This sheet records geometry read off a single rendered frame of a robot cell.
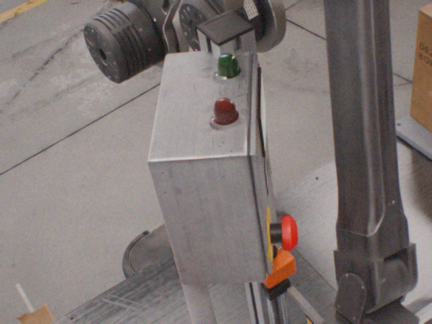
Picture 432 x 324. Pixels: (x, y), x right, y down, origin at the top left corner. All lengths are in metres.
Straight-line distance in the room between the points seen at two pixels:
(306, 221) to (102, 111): 1.87
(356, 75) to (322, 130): 2.15
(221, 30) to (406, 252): 0.31
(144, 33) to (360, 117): 1.18
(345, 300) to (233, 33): 0.31
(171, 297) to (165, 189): 0.70
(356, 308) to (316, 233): 0.62
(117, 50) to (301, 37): 1.70
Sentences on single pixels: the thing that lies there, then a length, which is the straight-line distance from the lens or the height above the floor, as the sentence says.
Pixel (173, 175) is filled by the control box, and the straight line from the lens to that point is 0.64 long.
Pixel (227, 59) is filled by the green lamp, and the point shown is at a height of 1.50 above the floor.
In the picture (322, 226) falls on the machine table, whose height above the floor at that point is 0.83.
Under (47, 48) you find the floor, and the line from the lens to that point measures 3.68.
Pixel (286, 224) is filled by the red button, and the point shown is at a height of 1.34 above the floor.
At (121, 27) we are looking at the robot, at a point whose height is 0.96.
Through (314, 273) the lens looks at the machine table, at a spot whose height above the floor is 0.83.
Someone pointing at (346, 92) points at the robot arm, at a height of 1.44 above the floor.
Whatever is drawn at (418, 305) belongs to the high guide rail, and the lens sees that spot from 1.14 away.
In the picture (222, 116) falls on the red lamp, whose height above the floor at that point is 1.49.
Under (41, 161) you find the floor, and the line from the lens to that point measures 3.01.
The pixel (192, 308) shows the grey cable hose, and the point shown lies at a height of 1.17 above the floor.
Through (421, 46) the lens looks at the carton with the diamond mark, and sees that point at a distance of 1.48.
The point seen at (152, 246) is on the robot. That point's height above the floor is 0.24.
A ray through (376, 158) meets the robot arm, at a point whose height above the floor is 1.39.
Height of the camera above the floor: 1.90
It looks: 43 degrees down
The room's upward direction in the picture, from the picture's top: 11 degrees counter-clockwise
